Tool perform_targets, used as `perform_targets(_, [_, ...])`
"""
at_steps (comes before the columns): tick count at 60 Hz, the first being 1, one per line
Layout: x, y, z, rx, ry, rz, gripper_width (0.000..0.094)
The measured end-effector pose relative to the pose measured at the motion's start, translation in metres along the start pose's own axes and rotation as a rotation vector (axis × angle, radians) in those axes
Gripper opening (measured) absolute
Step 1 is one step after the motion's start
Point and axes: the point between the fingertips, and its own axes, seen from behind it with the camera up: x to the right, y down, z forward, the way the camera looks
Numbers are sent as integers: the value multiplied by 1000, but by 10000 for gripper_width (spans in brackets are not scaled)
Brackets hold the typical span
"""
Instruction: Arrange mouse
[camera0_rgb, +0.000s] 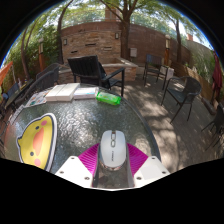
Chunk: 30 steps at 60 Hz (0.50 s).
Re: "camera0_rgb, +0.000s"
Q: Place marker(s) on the grey wall utility box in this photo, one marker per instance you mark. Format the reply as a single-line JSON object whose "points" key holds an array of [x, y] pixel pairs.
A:
{"points": [[133, 52]]}

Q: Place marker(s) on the blue patio chair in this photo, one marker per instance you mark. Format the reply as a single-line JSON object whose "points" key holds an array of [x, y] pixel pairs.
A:
{"points": [[13, 90]]}

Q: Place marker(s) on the wooden lamp post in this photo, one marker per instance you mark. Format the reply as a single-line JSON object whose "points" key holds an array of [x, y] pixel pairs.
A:
{"points": [[41, 56], [167, 51]]}

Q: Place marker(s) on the white flat box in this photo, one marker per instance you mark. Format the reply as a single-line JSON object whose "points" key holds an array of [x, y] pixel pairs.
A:
{"points": [[53, 93], [70, 91]]}

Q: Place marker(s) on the low stone planter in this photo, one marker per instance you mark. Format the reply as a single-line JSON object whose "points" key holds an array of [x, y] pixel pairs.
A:
{"points": [[131, 71]]}

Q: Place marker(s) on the dark wicker chair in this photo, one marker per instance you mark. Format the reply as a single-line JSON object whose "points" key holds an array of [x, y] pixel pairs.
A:
{"points": [[50, 68], [41, 83]]}

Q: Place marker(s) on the black metal patio chair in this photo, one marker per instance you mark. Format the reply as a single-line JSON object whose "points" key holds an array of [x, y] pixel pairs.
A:
{"points": [[154, 61]]}

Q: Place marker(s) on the green wipes packet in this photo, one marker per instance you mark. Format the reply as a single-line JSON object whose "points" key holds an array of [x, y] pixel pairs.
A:
{"points": [[108, 98]]}

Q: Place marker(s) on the red closed umbrella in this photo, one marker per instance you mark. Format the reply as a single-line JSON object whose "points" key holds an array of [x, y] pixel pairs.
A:
{"points": [[217, 75]]}

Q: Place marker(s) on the small white blue box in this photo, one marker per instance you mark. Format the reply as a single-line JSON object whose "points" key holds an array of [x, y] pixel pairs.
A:
{"points": [[86, 93]]}

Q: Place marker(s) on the dark mesh metal armchair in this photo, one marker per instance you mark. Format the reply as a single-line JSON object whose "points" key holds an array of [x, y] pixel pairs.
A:
{"points": [[218, 121], [188, 88]]}

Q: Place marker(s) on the orange canopy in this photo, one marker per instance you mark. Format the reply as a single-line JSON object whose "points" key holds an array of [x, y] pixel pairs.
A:
{"points": [[5, 71]]}

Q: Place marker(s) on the dark round patio table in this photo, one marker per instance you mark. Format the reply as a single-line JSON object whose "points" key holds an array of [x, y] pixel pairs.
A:
{"points": [[16, 93]]}

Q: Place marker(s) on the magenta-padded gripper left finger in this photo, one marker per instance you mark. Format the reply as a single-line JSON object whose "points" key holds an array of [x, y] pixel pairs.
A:
{"points": [[75, 170]]}

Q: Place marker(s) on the black wall lantern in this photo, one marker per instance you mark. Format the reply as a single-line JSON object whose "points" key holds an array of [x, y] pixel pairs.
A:
{"points": [[65, 41], [117, 35]]}

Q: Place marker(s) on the white licence plate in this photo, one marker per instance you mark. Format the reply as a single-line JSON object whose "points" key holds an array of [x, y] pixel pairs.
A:
{"points": [[16, 115]]}

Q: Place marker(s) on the white computer mouse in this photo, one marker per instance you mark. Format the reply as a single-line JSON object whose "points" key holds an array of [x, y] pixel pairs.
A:
{"points": [[113, 150]]}

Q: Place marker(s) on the black wooden slatted chair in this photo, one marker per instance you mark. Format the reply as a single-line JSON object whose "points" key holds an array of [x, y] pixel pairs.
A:
{"points": [[85, 68]]}

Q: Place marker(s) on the yellow chick-shaped mouse pad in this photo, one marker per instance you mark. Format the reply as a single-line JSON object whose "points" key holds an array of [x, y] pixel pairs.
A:
{"points": [[36, 140]]}

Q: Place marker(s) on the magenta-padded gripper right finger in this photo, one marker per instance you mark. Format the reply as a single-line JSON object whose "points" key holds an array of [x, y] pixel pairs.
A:
{"points": [[150, 170]]}

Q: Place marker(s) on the brown-trunked tree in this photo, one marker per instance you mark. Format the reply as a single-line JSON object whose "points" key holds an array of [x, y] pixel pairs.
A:
{"points": [[125, 36], [59, 33]]}

